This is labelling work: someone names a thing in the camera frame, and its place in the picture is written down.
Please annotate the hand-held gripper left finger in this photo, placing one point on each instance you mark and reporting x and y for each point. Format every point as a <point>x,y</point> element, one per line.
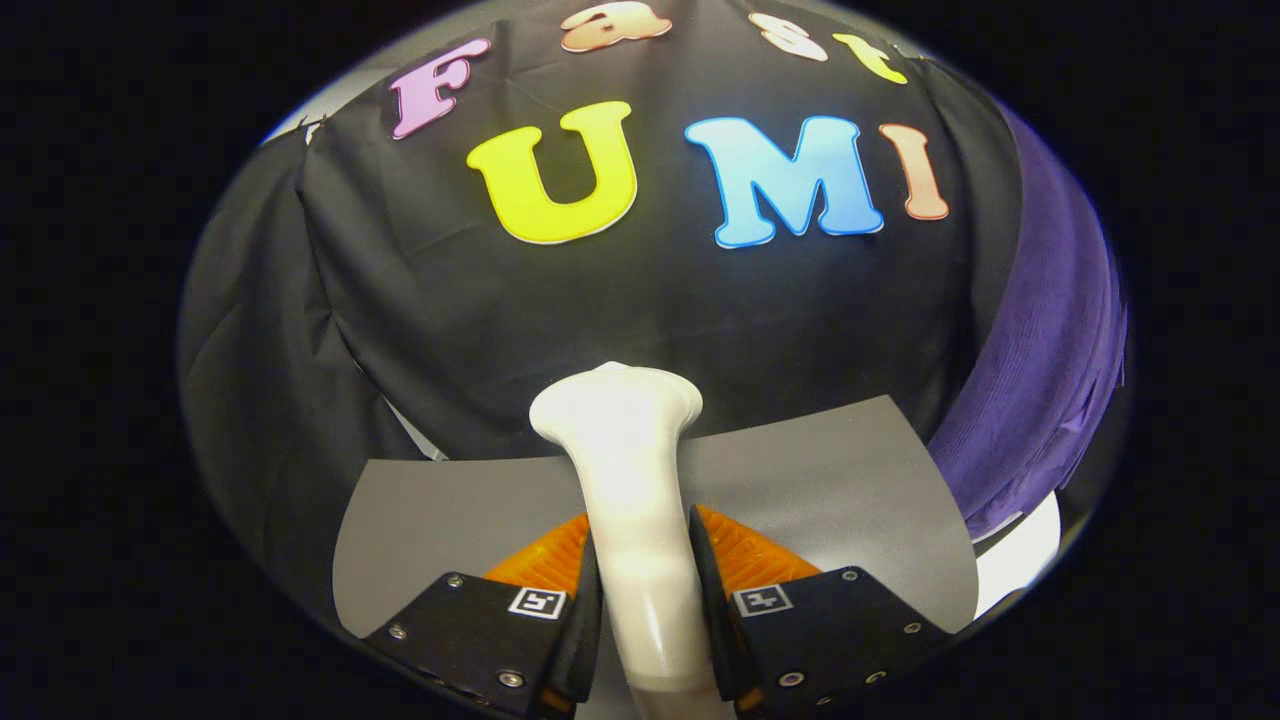
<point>585,620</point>

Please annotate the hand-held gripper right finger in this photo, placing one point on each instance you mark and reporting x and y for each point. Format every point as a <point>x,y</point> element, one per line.
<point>708,620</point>

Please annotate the grey cabinet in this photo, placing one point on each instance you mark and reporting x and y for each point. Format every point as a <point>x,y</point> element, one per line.
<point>450,520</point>

